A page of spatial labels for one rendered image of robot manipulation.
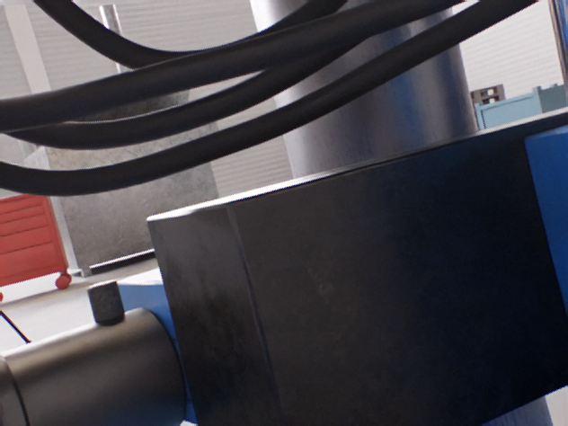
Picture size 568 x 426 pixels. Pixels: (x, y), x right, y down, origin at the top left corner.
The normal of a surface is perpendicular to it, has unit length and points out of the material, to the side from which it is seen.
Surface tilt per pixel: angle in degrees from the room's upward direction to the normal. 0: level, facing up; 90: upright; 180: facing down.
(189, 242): 90
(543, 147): 90
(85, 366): 56
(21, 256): 90
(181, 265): 90
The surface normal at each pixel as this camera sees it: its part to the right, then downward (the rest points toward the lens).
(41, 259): 0.19, 0.01
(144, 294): -0.83, 0.24
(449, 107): 0.62, -0.11
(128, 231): 0.42, -0.05
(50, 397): 0.40, -0.38
